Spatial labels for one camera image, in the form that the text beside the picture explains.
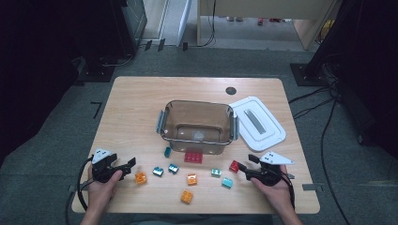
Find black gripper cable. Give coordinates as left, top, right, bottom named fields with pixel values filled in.
left=280, top=172, right=297, bottom=210
left=65, top=156, right=95, bottom=225

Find long black floor cable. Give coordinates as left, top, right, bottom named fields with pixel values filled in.
left=320, top=97, right=351, bottom=225

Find dark curtain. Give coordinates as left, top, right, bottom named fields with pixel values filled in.
left=313, top=0, right=398, bottom=160
left=0, top=0, right=126, bottom=163

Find black stand base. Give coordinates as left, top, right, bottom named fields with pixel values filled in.
left=76, top=55, right=116, bottom=83
left=289, top=63, right=329, bottom=87

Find person's dark trousers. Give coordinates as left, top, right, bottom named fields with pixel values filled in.
left=130, top=214, right=275, bottom=225

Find clear brown plastic storage box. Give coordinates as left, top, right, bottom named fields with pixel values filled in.
left=155, top=99, right=240, bottom=156

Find person's left hand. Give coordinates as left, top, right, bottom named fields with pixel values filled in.
left=85, top=165, right=124, bottom=214

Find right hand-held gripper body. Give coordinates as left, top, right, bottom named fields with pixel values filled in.
left=247, top=151, right=295, bottom=188

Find black angled floor tape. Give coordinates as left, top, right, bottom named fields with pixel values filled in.
left=90, top=100, right=103, bottom=120

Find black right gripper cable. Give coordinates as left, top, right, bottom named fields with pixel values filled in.
left=280, top=172, right=297, bottom=210

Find yellow object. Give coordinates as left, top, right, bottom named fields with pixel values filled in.
left=318, top=19, right=336, bottom=43

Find white box lid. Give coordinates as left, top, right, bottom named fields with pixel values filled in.
left=229, top=96, right=287, bottom=153

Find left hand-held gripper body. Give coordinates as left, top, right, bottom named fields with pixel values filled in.
left=91, top=148, right=125, bottom=184

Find light wooden desk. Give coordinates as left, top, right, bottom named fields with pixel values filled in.
left=196, top=0, right=341, bottom=51

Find black hanging cable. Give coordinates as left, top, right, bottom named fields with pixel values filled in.
left=200, top=0, right=218, bottom=48

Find person's right hand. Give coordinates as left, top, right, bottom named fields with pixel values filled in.
left=250, top=164, right=297, bottom=214

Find long red brick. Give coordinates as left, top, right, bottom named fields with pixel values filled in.
left=183, top=152, right=204, bottom=164

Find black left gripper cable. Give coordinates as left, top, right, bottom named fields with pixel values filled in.
left=65, top=156, right=95, bottom=225

